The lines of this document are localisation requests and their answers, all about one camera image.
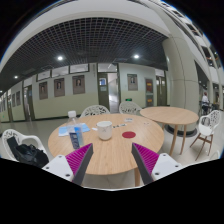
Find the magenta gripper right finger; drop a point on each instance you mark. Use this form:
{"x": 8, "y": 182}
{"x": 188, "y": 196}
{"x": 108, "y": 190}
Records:
{"x": 153, "y": 166}

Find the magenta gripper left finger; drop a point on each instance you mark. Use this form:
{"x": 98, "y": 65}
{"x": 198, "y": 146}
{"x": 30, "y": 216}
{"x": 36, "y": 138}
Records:
{"x": 71, "y": 167}

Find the clear plastic water bottle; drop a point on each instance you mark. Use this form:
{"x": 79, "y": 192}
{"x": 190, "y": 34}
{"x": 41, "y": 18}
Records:
{"x": 74, "y": 130}

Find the red round coaster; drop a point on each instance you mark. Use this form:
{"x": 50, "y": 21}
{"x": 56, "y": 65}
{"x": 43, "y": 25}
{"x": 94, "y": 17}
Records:
{"x": 128, "y": 134}

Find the blue paper sheet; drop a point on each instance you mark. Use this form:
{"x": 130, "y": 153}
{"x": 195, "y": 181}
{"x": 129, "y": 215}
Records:
{"x": 63, "y": 131}

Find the round wooden table near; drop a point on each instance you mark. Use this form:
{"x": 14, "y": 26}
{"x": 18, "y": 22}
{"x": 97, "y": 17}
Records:
{"x": 114, "y": 156}

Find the round wooden table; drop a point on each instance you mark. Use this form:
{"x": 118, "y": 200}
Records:
{"x": 170, "y": 116}
{"x": 114, "y": 156}

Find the small items on table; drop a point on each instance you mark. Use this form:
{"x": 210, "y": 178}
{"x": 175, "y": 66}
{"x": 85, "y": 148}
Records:
{"x": 120, "y": 125}

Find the white ceramic mug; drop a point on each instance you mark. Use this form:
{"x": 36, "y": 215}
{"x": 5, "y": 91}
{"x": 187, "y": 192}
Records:
{"x": 104, "y": 129}

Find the round wooden table far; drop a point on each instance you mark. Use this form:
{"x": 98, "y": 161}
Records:
{"x": 170, "y": 116}

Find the black bag on chair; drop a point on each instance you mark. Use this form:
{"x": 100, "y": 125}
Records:
{"x": 28, "y": 154}

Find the white lattice chair back left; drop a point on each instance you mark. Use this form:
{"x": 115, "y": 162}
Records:
{"x": 95, "y": 110}

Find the white lattice chair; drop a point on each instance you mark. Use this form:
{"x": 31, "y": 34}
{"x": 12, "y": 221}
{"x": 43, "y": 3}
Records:
{"x": 95, "y": 110}
{"x": 129, "y": 107}

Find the white lattice chair back right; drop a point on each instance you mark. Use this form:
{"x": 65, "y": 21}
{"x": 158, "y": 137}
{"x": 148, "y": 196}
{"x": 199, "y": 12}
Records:
{"x": 129, "y": 107}

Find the white chair with bag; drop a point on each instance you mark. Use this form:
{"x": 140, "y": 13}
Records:
{"x": 23, "y": 140}

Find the white chair wooden legs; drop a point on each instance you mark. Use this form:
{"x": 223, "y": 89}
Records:
{"x": 206, "y": 130}

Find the red notice board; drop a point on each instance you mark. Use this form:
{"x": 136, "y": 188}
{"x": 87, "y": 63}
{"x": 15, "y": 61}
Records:
{"x": 149, "y": 85}

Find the framed portrait right of door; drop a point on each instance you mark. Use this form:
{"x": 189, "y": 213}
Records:
{"x": 132, "y": 82}

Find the dark door left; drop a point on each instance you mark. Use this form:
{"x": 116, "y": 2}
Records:
{"x": 28, "y": 103}

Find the person in white shirt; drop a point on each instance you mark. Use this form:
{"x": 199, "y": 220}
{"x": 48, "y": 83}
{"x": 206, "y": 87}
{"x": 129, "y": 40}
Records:
{"x": 205, "y": 103}

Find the green open door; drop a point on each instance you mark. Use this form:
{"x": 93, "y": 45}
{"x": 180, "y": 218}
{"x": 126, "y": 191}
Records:
{"x": 103, "y": 92}

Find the framed portrait on wall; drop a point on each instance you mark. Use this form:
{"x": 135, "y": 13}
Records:
{"x": 43, "y": 91}
{"x": 59, "y": 87}
{"x": 78, "y": 84}

